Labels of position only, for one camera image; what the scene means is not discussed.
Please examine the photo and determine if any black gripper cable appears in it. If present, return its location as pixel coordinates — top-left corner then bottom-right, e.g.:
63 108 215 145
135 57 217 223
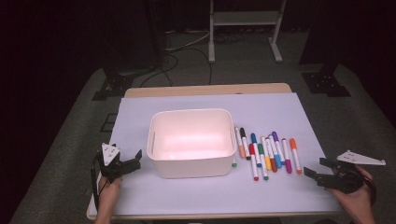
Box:
90 153 106 211
362 174 378 206

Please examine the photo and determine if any black floor cable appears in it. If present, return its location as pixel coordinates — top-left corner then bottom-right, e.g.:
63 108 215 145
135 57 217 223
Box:
139 50 179 88
183 46 214 86

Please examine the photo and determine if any orange marker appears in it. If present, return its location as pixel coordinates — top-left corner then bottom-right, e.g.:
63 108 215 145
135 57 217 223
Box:
290 137 304 175

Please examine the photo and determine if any black square floor frame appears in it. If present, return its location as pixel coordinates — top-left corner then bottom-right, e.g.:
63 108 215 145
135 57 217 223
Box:
100 113 119 133

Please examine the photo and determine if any black marker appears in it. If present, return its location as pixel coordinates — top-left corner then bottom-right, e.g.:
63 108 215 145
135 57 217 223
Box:
239 127 252 161

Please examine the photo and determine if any white plastic storage bin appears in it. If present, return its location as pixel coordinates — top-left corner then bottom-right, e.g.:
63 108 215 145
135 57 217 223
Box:
146 107 238 180

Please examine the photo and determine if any person's left hand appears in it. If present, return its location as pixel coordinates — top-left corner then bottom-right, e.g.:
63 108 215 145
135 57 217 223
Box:
97 175 124 201

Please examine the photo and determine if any red marker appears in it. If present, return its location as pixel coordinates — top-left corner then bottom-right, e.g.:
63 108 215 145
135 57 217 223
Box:
247 143 260 182

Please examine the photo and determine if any purple marker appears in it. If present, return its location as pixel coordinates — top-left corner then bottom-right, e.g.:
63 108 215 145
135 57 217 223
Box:
271 131 286 166

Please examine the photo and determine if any white floor cable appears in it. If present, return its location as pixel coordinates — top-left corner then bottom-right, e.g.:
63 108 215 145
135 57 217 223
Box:
164 31 213 52

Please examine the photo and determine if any black stand base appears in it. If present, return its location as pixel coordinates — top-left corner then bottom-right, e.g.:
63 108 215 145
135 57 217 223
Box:
92 63 157 102
301 63 352 98

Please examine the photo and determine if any peach marker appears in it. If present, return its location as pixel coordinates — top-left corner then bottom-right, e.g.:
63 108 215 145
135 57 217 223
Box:
233 126 247 159

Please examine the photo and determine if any wooden table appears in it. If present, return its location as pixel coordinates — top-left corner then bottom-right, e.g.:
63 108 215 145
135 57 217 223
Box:
86 82 352 221

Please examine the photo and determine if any magenta marker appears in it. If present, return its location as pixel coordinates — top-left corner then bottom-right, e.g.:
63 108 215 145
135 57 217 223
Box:
281 138 293 175

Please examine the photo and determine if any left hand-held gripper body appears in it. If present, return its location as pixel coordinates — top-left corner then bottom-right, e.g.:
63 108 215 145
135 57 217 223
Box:
96 143 126 184

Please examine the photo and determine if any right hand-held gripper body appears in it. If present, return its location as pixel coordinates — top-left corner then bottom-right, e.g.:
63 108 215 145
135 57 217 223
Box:
324 149 388 195

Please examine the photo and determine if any brown marker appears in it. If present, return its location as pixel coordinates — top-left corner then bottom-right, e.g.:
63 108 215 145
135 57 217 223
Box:
264 137 278 174

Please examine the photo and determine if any light blue marker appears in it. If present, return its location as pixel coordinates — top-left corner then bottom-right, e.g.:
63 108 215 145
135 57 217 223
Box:
268 133 283 170

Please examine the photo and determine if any dark green marker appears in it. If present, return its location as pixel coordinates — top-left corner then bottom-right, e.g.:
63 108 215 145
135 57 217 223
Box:
257 143 269 181

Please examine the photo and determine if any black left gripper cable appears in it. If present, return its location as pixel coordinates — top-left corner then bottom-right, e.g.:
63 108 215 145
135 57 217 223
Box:
90 153 106 211

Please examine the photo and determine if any person's right hand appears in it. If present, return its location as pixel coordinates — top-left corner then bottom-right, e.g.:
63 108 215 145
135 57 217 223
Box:
330 164 377 220

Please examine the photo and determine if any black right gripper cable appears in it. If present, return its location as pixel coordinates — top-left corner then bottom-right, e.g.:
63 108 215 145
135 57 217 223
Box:
362 174 378 206

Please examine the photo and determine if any white metal stand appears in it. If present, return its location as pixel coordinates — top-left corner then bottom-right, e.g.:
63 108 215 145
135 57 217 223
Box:
207 0 288 64

